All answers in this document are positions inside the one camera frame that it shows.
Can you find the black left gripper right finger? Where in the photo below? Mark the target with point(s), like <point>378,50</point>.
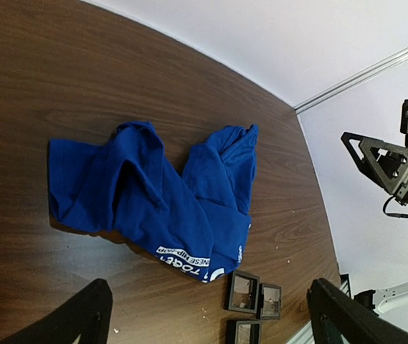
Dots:
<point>335,317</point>

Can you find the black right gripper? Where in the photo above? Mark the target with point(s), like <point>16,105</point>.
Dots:
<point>383,163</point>

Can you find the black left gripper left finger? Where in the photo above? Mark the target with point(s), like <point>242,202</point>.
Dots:
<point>84,318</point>

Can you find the blue printed t-shirt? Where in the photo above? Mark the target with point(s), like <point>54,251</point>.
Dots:
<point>196,220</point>

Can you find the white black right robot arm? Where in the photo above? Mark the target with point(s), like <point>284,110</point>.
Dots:
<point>385,164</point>

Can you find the black display box right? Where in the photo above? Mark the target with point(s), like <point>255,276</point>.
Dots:
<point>269,302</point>

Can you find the black display box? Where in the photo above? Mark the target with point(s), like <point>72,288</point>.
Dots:
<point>243,332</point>
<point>242,292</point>
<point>269,302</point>

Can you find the black display box lower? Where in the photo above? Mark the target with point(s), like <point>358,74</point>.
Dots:
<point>243,332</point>

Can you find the black display box upper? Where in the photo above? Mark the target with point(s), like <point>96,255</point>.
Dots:
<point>242,292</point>

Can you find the left aluminium frame post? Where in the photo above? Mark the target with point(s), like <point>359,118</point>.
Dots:
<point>354,80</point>

